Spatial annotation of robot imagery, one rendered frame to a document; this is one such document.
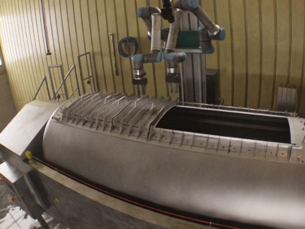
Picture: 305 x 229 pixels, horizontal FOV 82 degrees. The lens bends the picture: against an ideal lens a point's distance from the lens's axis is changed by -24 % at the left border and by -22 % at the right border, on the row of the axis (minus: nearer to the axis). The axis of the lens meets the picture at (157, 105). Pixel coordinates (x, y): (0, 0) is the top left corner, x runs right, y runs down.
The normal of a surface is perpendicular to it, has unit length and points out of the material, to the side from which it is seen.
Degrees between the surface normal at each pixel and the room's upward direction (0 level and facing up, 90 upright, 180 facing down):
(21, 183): 90
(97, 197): 0
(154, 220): 1
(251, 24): 90
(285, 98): 72
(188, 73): 90
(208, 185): 55
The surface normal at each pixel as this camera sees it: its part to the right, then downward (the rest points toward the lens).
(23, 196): 0.89, 0.09
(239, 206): -0.44, -0.05
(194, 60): -0.43, 0.38
